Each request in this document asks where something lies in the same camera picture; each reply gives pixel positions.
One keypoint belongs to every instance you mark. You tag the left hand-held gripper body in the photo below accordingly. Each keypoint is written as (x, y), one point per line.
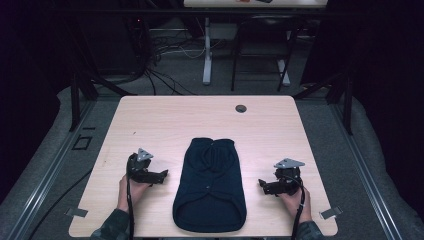
(139, 166)

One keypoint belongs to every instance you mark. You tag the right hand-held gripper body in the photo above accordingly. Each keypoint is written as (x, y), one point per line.
(287, 176)

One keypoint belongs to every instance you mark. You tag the person's left hand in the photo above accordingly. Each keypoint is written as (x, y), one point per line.
(137, 191)

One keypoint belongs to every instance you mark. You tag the person's right hand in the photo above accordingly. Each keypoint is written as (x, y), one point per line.
(293, 204)

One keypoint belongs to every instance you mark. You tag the dark navy folded garment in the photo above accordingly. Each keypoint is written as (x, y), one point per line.
(210, 186)

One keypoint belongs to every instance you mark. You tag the round grey table grommet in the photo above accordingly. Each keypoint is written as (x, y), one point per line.
(240, 108)

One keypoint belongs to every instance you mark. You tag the white desk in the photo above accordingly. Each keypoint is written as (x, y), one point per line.
(207, 50)

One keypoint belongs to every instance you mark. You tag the black metal chair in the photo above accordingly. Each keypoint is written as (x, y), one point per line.
(263, 36)

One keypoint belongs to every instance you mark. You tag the metal table bracket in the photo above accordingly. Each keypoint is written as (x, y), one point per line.
(76, 212)
(331, 213)

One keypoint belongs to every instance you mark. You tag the aluminium floor rail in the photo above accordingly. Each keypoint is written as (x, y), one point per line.
(46, 173)
(365, 170)

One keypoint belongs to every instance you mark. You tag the black metal frame stand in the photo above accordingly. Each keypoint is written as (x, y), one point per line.
(75, 100)
(348, 103)

